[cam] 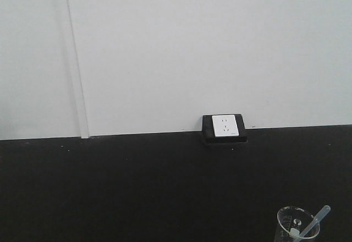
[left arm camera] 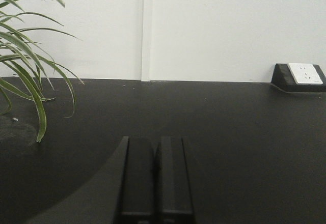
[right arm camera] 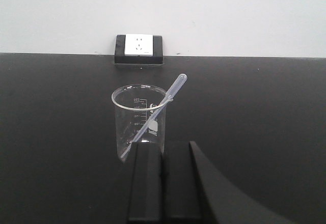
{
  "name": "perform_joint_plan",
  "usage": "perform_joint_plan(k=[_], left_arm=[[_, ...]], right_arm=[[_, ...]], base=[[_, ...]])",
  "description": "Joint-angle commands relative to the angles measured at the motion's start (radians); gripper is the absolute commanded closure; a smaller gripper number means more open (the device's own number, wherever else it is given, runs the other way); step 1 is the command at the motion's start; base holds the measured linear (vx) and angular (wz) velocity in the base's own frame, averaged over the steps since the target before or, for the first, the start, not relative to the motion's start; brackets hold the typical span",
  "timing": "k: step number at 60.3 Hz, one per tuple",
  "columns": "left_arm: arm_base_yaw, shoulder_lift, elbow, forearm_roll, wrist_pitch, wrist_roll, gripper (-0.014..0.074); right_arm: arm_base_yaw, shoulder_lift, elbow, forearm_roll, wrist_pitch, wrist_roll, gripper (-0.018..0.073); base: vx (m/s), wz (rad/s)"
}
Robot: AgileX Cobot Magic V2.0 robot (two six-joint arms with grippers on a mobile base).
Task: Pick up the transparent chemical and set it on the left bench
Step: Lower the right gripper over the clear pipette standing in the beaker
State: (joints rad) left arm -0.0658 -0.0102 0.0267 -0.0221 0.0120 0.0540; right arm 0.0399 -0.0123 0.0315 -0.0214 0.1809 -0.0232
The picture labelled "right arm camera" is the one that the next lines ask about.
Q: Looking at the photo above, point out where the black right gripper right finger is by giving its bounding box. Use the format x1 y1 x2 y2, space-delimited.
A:
164 141 292 223

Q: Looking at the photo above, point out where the clear glass beaker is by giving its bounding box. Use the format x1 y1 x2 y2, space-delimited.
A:
111 83 169 162

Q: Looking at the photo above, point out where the white wall power socket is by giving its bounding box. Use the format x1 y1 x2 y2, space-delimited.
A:
114 34 164 65

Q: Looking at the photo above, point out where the clear plastic pipette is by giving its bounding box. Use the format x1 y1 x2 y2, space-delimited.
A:
120 73 187 158

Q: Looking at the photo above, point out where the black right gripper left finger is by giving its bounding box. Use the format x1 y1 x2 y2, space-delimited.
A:
128 143 162 222

